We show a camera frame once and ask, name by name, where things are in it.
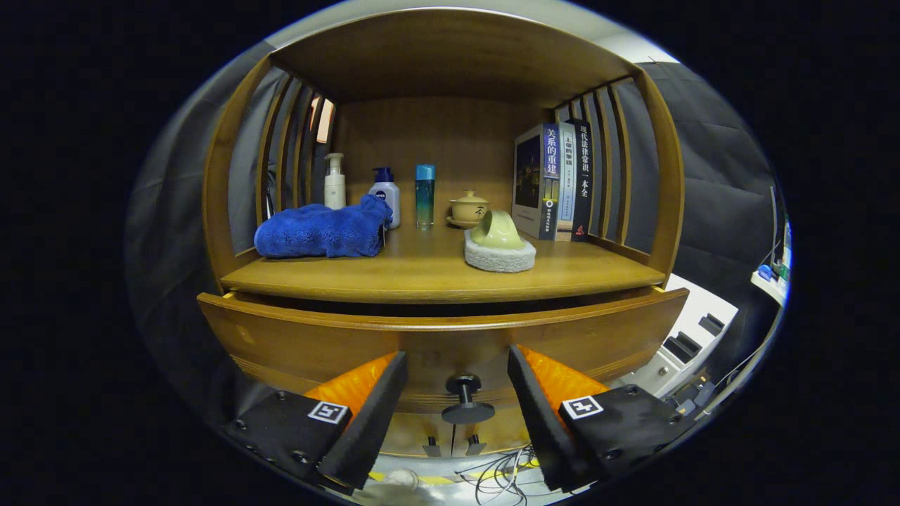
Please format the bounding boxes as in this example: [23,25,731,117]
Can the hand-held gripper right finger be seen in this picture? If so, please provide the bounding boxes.
[506,344,697,493]

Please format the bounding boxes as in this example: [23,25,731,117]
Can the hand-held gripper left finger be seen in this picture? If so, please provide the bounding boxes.
[224,351,409,491]

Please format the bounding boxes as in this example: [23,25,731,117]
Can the wooden drawer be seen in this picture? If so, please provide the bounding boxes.
[197,285,690,426]

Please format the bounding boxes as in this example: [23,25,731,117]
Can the wooden countertop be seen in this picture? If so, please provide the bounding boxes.
[220,223,667,304]

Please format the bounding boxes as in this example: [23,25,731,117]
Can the white cabinet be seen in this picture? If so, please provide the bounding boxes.
[612,274,740,398]

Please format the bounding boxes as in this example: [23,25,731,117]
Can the wooden cabinet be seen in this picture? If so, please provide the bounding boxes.
[197,7,690,461]

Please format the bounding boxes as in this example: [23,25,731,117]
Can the person's beige clothing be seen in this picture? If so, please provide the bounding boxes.
[352,467,451,506]

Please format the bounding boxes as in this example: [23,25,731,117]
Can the black power strip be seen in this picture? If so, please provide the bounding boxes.
[664,379,718,419]

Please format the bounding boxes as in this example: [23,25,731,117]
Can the blue towel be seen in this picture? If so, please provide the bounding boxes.
[254,195,394,259]

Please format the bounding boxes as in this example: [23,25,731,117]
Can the lidded ceramic tea cup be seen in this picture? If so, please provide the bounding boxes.
[447,189,491,229]

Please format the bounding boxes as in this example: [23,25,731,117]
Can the white bottle blue cap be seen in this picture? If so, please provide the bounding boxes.
[368,167,401,230]

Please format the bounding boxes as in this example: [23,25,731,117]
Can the teal glass bottle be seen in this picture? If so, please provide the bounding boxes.
[415,164,436,231]

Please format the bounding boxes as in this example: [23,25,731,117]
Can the white pump bottle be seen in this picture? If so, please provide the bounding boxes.
[323,153,347,210]

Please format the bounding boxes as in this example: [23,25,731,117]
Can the blue spine book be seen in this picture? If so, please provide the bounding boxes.
[512,124,561,241]

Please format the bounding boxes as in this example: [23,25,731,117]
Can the black spine book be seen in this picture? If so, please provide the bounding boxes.
[566,118,593,242]

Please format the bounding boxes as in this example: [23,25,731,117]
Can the white side table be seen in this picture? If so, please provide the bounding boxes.
[750,221,793,310]

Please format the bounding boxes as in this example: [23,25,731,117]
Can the black backdrop cloth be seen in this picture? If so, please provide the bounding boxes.
[125,39,792,436]

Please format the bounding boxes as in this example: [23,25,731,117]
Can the floor cables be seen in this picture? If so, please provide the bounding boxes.
[454,443,542,505]

